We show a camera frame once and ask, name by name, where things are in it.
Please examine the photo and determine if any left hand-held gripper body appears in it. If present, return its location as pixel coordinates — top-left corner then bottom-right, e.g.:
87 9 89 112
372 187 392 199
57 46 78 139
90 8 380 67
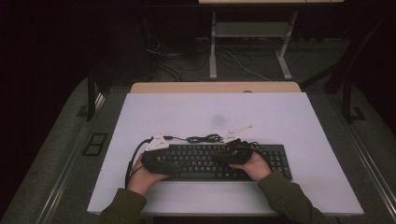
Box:
140 133 179 175

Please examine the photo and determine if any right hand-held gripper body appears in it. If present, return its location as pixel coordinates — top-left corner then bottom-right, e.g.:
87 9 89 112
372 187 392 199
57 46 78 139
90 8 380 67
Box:
221 125 254 166

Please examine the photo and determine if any black computer keyboard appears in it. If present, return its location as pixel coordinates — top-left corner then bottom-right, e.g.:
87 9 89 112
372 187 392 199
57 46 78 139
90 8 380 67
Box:
162 143 293 183

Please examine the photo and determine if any person's left hand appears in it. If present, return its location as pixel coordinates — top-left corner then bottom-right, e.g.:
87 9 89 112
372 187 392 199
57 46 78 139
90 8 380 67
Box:
126 154 171 197

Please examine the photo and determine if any person's right hand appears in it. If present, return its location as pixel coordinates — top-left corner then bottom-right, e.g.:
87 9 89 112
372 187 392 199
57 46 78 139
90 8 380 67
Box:
229 150 273 183

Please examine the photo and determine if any white table board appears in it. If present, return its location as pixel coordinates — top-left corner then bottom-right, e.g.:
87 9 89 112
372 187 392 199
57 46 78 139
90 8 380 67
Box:
86 91 365 217

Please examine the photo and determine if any black floor socket plate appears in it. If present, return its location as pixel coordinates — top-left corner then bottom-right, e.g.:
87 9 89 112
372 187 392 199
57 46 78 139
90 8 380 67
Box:
81 132 108 157

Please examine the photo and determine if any black metal stand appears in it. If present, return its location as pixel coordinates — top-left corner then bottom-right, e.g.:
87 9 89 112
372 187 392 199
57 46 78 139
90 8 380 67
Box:
85 69 98 122
341 77 367 124

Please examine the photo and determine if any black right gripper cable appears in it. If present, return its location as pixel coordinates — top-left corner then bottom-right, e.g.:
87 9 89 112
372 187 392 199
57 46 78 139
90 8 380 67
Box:
247 141 271 163

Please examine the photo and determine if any black keyboard cable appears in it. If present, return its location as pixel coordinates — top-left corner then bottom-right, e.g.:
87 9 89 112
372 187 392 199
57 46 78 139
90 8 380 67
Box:
163 133 226 145

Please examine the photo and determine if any white floor cable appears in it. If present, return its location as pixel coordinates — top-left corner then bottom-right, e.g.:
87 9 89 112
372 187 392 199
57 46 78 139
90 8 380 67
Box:
223 49 273 83

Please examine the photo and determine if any metal floor rail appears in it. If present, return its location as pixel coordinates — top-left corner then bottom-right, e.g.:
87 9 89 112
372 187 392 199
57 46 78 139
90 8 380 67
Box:
330 92 396 214
35 92 107 224

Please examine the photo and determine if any bundle of black floor cables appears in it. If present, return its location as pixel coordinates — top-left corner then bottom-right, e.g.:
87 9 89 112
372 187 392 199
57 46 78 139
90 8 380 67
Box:
145 33 210 82

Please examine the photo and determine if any white metal desk frame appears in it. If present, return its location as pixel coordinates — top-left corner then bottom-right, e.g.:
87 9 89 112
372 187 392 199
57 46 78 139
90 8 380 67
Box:
198 0 346 81

